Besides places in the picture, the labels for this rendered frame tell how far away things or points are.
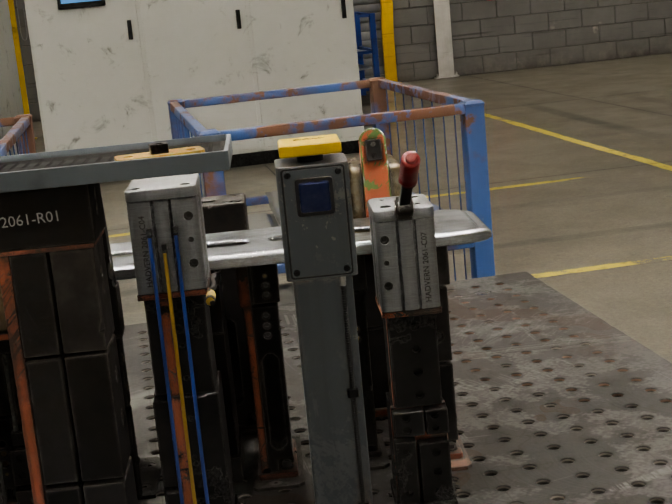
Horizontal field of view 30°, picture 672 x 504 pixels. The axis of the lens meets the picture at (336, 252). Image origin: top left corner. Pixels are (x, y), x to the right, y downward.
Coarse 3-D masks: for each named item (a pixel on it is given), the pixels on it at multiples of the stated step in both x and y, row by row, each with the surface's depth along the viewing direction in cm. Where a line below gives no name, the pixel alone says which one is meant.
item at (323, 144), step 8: (312, 136) 124; (320, 136) 124; (328, 136) 123; (336, 136) 122; (280, 144) 120; (288, 144) 120; (296, 144) 119; (304, 144) 119; (312, 144) 119; (320, 144) 119; (328, 144) 119; (336, 144) 119; (280, 152) 119; (288, 152) 119; (296, 152) 119; (304, 152) 119; (312, 152) 119; (320, 152) 119; (328, 152) 119; (336, 152) 119; (304, 160) 121; (312, 160) 121; (320, 160) 121
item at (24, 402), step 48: (48, 192) 117; (96, 192) 122; (0, 240) 118; (48, 240) 118; (96, 240) 120; (48, 288) 119; (96, 288) 120; (48, 336) 120; (96, 336) 121; (48, 384) 121; (96, 384) 122; (48, 432) 122; (96, 432) 123; (48, 480) 123; (96, 480) 125
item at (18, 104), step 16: (0, 0) 1074; (0, 16) 1063; (0, 32) 1051; (0, 48) 1040; (0, 64) 1030; (16, 64) 1129; (0, 80) 1019; (16, 80) 1117; (0, 96) 1009; (16, 96) 1104; (0, 112) 999; (16, 112) 1092; (0, 128) 989
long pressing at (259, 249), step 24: (456, 216) 161; (216, 240) 160; (240, 240) 159; (264, 240) 157; (360, 240) 150; (456, 240) 149; (480, 240) 150; (120, 264) 149; (216, 264) 148; (240, 264) 148; (264, 264) 149
